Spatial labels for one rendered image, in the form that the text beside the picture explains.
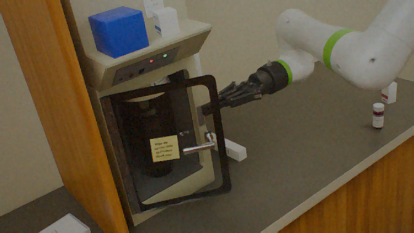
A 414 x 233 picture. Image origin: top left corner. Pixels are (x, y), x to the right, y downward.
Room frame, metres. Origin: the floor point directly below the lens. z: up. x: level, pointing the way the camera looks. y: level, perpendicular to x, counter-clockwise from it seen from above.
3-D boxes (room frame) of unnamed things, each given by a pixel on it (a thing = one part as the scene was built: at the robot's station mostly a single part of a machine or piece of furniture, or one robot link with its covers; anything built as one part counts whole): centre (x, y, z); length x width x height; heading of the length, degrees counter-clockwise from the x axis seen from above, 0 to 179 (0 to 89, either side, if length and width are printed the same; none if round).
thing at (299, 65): (1.32, -0.31, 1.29); 0.14 x 0.11 x 0.13; 123
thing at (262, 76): (1.23, -0.16, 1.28); 0.09 x 0.08 x 0.07; 123
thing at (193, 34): (1.12, 0.11, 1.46); 0.32 x 0.11 x 0.10; 123
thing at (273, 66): (1.27, -0.22, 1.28); 0.09 x 0.06 x 0.12; 33
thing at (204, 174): (1.10, 0.11, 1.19); 0.30 x 0.01 x 0.40; 96
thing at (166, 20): (1.15, 0.06, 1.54); 0.05 x 0.05 x 0.06; 20
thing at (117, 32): (1.08, 0.17, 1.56); 0.10 x 0.10 x 0.09; 33
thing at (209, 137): (1.08, 0.03, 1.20); 0.10 x 0.05 x 0.03; 96
